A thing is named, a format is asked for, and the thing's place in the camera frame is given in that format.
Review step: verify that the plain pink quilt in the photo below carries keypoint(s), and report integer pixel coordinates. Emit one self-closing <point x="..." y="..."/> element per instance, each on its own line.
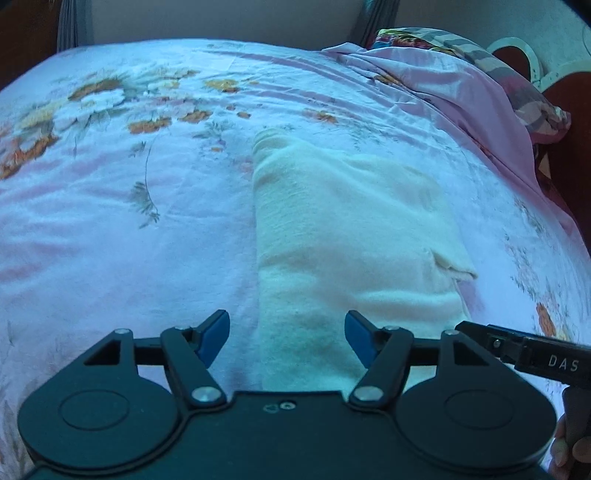
<point x="443" y="87"/>

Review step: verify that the red wooden headboard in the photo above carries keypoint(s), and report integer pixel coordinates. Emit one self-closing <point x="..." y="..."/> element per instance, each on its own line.
<point x="572" y="138"/>

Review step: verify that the pink floral bed sheet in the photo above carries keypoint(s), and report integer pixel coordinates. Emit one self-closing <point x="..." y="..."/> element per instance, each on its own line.
<point x="115" y="230"/>

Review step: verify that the white towel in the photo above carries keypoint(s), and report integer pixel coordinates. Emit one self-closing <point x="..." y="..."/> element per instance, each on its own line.
<point x="351" y="240"/>

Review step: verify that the dark wooden cabinet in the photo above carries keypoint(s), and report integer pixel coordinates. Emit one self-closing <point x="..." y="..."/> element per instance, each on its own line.
<point x="23" y="37"/>

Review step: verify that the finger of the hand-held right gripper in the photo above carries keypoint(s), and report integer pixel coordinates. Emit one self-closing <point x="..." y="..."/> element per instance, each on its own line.
<point x="489" y="339"/>

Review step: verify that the person's right hand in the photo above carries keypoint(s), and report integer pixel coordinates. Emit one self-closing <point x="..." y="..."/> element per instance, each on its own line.
<point x="561" y="445"/>

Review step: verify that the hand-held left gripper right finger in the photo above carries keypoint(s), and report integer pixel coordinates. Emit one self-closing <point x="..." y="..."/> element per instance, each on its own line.
<point x="358" y="336"/>

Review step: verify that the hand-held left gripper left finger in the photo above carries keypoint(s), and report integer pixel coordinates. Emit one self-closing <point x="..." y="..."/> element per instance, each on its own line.
<point x="213" y="336"/>

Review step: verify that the grey curtain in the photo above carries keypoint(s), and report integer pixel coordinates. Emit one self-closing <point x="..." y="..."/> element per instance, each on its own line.
<point x="373" y="21"/>
<point x="74" y="23"/>

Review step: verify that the colourful patterned pillow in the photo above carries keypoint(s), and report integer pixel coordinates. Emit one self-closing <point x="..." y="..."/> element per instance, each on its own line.
<point x="531" y="97"/>

